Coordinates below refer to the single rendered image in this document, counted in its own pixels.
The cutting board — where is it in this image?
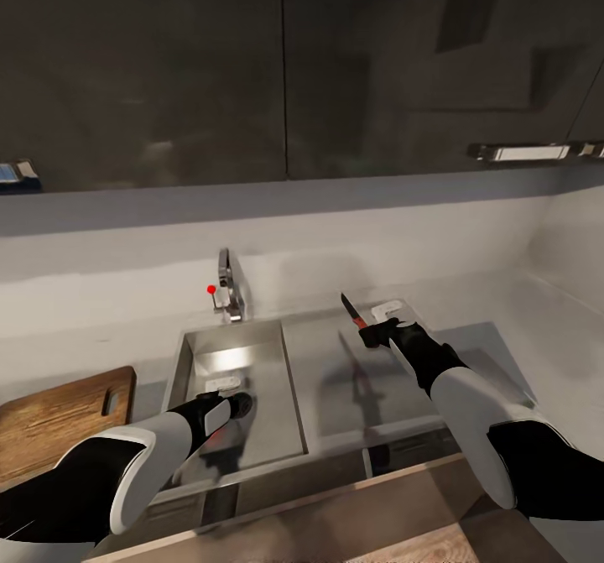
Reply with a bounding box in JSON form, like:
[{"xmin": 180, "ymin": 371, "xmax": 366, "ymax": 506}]
[{"xmin": 0, "ymin": 366, "xmax": 136, "ymax": 482}]

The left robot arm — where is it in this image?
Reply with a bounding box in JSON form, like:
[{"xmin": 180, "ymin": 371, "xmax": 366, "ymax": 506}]
[{"xmin": 0, "ymin": 377, "xmax": 248, "ymax": 563}]

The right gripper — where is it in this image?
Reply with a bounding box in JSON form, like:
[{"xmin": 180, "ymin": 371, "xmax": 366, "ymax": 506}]
[{"xmin": 359, "ymin": 317, "xmax": 398, "ymax": 347}]

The parer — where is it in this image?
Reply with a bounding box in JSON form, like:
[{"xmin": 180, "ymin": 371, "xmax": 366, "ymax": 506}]
[{"xmin": 341, "ymin": 295, "xmax": 367, "ymax": 329}]

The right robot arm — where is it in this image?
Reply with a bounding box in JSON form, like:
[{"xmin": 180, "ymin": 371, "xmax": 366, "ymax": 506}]
[{"xmin": 359, "ymin": 300, "xmax": 604, "ymax": 563}]

